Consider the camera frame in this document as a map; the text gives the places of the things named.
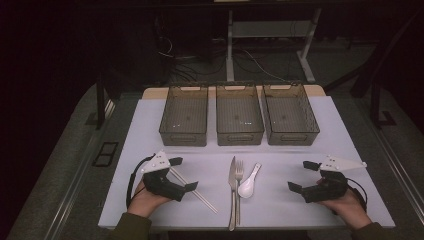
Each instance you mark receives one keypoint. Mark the smoky clear plastic bin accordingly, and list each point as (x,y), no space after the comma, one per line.
(239,115)
(288,115)
(184,116)

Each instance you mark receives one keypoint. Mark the black metal stand post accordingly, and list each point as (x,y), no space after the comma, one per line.
(100,106)
(376,106)

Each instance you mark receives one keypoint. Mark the pale chopstick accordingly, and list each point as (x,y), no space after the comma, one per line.
(206,204)
(210,202)

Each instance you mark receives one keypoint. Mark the steel fork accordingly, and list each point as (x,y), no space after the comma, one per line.
(239,173)

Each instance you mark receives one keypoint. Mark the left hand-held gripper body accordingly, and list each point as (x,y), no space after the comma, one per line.
(160,185)

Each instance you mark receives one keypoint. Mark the white table cover sheet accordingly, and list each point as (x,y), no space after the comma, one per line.
(276,210)

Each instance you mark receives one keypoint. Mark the white ceramic spoon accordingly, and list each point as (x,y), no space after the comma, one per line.
(246,190)

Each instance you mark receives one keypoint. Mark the white metal desk frame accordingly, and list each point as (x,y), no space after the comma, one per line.
(230,50)

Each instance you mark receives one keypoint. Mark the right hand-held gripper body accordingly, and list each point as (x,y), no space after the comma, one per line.
(328,190)

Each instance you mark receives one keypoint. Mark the steel table knife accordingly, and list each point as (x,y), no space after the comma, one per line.
(232,186)

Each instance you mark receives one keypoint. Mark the person's left hand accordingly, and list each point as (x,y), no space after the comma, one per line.
(145,201)

